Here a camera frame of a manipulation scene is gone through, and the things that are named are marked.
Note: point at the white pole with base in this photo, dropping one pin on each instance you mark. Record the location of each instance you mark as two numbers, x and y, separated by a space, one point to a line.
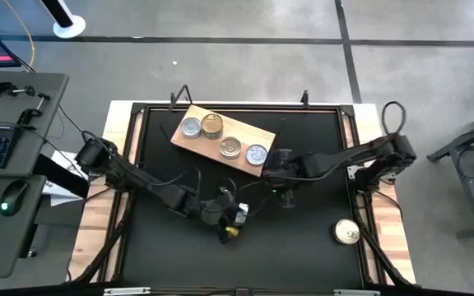
70 26

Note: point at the black flat box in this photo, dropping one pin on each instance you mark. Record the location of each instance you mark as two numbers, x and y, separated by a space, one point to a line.
62 177

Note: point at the wooden shelf with black legs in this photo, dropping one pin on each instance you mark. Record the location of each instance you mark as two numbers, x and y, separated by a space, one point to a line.
204 144

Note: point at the cream-topped blue label can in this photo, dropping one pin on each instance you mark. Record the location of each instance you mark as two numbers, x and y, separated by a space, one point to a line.
347 231

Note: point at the black desk clamp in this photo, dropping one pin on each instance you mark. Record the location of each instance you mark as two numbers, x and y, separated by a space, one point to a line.
27 117
0 87

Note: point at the white paper sheet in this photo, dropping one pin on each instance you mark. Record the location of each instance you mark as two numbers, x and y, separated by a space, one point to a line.
58 199

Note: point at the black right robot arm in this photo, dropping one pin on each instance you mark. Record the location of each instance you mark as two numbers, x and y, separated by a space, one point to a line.
344 158

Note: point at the silver metal bracket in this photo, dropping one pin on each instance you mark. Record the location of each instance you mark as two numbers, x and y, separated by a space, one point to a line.
356 292
126 291

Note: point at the pale gold-topped can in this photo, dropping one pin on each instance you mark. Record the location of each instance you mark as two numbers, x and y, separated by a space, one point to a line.
230 146

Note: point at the dark grey metal stand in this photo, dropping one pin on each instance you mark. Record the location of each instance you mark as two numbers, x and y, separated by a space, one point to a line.
467 181

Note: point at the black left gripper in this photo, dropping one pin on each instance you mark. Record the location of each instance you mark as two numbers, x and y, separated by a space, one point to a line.
218 209

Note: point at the black table mat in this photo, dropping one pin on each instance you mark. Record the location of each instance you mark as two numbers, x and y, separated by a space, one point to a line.
179 255

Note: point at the black metal table frame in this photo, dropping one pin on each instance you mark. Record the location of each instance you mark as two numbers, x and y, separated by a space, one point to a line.
261 108

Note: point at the dark gold can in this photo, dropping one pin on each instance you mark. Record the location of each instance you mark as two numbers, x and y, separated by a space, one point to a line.
212 122

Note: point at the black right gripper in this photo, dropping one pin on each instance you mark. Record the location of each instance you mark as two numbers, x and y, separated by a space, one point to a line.
288 166

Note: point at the grey computer desk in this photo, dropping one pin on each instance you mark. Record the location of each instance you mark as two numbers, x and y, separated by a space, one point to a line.
15 246

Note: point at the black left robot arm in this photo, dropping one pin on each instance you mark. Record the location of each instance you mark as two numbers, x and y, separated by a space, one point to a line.
138 178

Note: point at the silver-topped red-label can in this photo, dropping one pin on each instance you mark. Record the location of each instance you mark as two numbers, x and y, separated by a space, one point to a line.
256 154

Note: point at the black computer mouse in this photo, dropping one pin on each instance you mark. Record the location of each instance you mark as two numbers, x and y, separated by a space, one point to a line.
12 197

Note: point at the yellow tag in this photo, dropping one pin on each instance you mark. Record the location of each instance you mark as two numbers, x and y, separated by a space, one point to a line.
232 231

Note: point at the black upright bracket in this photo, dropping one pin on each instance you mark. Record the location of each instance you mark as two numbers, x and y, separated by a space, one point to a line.
304 100
173 100

